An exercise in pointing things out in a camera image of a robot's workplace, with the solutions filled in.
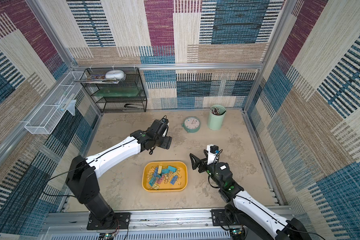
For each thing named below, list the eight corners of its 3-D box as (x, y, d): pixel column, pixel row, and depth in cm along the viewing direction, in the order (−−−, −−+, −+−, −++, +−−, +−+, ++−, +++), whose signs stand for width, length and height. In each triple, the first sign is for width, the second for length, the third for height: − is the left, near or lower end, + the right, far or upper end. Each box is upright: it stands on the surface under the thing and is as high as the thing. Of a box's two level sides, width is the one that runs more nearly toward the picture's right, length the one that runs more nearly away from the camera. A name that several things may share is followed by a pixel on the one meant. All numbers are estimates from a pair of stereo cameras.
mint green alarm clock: (181, 132, 109) (181, 130, 107) (181, 118, 117) (181, 116, 115) (200, 132, 108) (201, 130, 107) (199, 118, 117) (199, 116, 115)
